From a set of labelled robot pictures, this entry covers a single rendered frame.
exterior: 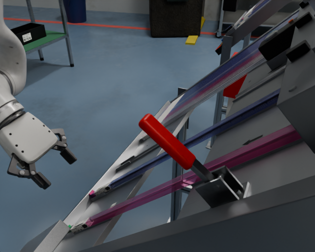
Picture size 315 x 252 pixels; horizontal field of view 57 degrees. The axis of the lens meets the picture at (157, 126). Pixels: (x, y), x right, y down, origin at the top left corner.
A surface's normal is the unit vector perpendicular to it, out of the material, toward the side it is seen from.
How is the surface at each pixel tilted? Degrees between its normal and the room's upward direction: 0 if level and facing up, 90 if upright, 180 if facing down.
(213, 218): 46
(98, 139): 0
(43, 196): 0
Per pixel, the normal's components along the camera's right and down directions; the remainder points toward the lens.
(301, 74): -0.65, -0.75
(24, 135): 0.62, -0.38
